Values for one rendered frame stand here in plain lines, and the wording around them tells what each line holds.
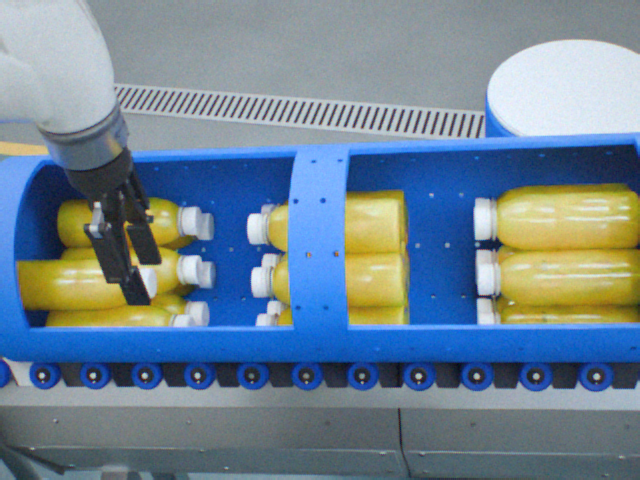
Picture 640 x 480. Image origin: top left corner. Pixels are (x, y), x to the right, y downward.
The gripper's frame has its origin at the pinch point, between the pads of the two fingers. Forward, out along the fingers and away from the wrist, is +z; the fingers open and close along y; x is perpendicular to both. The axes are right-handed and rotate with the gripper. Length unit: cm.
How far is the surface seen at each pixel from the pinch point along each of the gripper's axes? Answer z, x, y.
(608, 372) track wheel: 16, -59, -5
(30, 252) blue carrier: 4.2, 18.6, 6.8
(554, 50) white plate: 9, -57, 56
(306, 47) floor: 114, 14, 212
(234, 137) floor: 114, 34, 160
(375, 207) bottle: -5.0, -30.4, 5.0
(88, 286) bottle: 1.1, 6.6, -2.2
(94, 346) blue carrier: 5.2, 5.4, -8.6
